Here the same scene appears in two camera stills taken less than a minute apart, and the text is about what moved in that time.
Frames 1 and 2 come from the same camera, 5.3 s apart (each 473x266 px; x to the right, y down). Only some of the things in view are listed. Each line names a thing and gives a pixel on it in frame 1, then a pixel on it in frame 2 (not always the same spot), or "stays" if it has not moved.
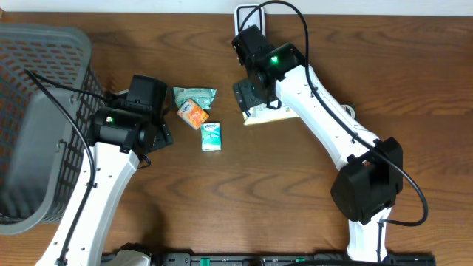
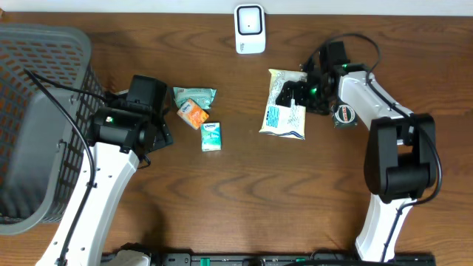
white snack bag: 264,113 → 282,120
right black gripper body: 245,92 → 311,95
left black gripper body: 165,131 stays
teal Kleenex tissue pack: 211,134 stays
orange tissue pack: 191,114 stays
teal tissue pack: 204,96 stays
